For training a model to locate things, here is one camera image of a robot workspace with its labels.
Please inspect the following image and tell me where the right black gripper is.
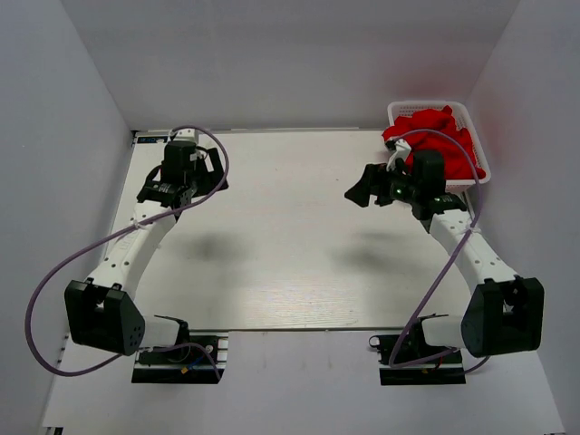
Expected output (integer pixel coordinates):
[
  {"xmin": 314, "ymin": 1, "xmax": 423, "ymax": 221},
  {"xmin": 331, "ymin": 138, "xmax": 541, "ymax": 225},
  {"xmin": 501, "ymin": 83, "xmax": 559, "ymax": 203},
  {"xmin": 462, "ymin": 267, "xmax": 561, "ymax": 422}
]
[{"xmin": 345, "ymin": 159, "xmax": 421, "ymax": 208}]

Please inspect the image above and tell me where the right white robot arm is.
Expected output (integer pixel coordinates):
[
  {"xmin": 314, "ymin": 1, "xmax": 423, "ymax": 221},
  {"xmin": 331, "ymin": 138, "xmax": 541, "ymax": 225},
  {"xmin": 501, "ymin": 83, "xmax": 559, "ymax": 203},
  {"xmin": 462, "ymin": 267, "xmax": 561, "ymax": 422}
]
[{"xmin": 344, "ymin": 150, "xmax": 545, "ymax": 362}]

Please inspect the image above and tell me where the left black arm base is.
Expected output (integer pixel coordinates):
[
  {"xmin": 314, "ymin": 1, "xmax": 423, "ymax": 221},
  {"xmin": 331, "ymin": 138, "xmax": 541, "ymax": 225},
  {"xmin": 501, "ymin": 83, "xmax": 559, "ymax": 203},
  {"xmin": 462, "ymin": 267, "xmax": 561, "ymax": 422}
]
[{"xmin": 131, "ymin": 332, "xmax": 228, "ymax": 385}]

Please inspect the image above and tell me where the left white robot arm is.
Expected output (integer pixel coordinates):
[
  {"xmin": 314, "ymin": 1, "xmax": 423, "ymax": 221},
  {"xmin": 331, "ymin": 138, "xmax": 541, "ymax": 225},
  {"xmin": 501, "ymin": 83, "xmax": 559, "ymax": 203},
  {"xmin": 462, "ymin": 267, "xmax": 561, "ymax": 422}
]
[{"xmin": 64, "ymin": 140, "xmax": 227, "ymax": 362}]

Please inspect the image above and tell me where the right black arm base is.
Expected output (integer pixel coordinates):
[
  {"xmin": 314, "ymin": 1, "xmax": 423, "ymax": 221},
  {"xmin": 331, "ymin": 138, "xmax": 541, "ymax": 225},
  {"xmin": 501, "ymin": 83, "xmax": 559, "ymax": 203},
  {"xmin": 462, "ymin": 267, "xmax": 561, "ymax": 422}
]
[{"xmin": 368, "ymin": 333, "xmax": 466, "ymax": 386}]

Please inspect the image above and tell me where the red shirts pile in basket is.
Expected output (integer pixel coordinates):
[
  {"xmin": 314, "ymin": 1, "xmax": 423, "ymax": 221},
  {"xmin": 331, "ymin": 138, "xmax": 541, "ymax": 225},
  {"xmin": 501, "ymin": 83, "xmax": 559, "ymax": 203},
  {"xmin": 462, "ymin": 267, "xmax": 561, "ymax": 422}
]
[{"xmin": 382, "ymin": 105, "xmax": 487, "ymax": 180}]

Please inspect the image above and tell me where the white plastic basket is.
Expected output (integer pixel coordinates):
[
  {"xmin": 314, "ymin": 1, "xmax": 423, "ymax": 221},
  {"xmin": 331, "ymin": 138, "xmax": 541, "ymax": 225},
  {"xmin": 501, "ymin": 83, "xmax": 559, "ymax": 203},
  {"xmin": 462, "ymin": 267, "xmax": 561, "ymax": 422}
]
[{"xmin": 382, "ymin": 101, "xmax": 491, "ymax": 192}]

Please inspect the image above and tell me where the blue table label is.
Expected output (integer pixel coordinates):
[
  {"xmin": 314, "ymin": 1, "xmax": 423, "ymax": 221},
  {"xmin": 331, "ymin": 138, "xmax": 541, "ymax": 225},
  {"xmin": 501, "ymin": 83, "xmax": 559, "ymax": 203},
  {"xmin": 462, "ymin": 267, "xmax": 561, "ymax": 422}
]
[{"xmin": 137, "ymin": 136, "xmax": 168, "ymax": 144}]

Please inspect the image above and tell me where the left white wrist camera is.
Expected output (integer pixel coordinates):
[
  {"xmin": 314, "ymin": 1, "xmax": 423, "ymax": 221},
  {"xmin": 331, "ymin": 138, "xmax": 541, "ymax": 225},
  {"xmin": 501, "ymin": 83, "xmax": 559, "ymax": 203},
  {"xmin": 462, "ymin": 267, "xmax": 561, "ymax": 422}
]
[{"xmin": 169, "ymin": 128, "xmax": 199, "ymax": 144}]

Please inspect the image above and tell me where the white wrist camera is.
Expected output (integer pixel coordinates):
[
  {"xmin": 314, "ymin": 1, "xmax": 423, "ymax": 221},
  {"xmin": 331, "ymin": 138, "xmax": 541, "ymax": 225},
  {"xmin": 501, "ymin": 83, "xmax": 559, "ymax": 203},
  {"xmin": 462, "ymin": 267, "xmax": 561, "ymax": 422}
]
[
  {"xmin": 169, "ymin": 128, "xmax": 199, "ymax": 144},
  {"xmin": 385, "ymin": 138, "xmax": 411, "ymax": 171}
]

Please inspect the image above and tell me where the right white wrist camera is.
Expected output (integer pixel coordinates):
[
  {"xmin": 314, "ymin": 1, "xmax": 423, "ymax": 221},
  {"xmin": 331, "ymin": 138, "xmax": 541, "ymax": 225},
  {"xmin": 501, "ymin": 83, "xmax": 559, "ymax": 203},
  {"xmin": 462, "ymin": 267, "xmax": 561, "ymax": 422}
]
[{"xmin": 385, "ymin": 138, "xmax": 411, "ymax": 171}]

